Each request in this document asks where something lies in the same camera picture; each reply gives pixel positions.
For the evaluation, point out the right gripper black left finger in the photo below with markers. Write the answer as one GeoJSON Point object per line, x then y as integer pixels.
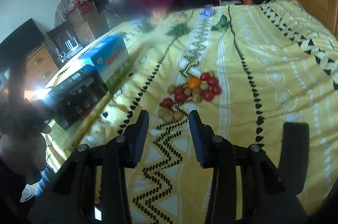
{"type": "Point", "coordinates": [90, 186]}

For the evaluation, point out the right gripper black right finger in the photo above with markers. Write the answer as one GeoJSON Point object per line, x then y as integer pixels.
{"type": "Point", "coordinates": [246, 185]}

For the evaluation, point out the person's left hand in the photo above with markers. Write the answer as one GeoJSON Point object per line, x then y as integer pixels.
{"type": "Point", "coordinates": [23, 155]}

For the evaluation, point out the black appliance box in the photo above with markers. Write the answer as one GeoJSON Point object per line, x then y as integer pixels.
{"type": "Point", "coordinates": [73, 98]}

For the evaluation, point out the red cherry tomato with stem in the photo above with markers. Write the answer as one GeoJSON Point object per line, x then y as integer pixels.
{"type": "Point", "coordinates": [208, 95]}

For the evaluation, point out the red cherry tomato middle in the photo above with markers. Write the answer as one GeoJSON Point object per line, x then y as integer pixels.
{"type": "Point", "coordinates": [212, 81]}

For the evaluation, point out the yellow patterned bedspread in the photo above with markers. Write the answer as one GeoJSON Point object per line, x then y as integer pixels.
{"type": "Point", "coordinates": [247, 70]}

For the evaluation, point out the wooden chest of drawers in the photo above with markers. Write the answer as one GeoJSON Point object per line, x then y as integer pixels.
{"type": "Point", "coordinates": [40, 69]}

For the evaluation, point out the small orange in pile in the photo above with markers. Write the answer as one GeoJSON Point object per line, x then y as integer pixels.
{"type": "Point", "coordinates": [194, 83]}

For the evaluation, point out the blue green food box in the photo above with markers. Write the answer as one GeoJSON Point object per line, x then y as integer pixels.
{"type": "Point", "coordinates": [111, 60]}

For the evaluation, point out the white wifi router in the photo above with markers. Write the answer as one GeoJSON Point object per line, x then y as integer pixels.
{"type": "Point", "coordinates": [71, 45]}

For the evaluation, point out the black television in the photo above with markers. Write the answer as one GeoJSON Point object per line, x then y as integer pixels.
{"type": "Point", "coordinates": [21, 42]}

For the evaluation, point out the cardboard box with red print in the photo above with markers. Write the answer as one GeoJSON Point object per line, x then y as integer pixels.
{"type": "Point", "coordinates": [85, 34]}

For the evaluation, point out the green leaf bunch right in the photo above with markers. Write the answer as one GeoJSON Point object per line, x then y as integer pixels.
{"type": "Point", "coordinates": [222, 25]}

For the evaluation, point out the green leaf bunch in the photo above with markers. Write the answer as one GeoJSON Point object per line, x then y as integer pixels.
{"type": "Point", "coordinates": [178, 30]}
{"type": "Point", "coordinates": [222, 25]}

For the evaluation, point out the green leaf bunch centre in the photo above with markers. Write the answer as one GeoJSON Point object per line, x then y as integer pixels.
{"type": "Point", "coordinates": [178, 30]}

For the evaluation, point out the blue tissue packet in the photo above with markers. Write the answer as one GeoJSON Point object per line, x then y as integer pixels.
{"type": "Point", "coordinates": [207, 12]}

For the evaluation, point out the red snack packet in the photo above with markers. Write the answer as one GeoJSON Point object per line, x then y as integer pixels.
{"type": "Point", "coordinates": [159, 14]}

